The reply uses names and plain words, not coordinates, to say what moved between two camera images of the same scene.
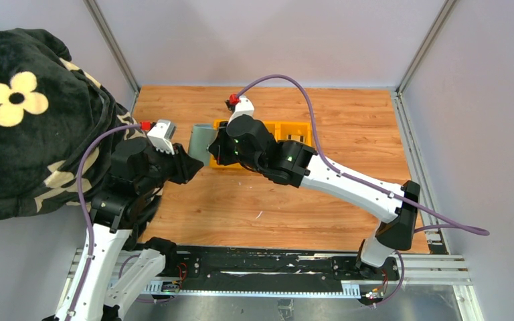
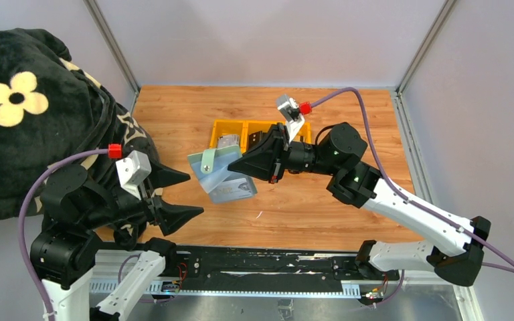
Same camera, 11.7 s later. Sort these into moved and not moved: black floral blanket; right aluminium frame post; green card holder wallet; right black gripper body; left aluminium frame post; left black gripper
Moved: right black gripper body; left black gripper; green card holder wallet
Not moved: right aluminium frame post; black floral blanket; left aluminium frame post
